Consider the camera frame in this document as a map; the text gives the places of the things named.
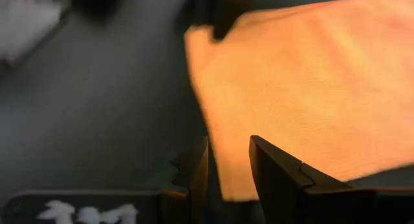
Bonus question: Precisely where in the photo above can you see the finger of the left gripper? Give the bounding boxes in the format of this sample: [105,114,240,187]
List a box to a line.
[190,0,259,42]

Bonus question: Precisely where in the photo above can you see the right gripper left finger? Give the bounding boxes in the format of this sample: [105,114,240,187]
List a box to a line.
[157,136,210,224]

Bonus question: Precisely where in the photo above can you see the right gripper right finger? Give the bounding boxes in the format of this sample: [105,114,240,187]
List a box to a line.
[248,135,378,224]

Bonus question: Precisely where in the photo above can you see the orange microfiber towel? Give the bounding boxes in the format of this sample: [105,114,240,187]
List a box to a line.
[183,0,414,203]

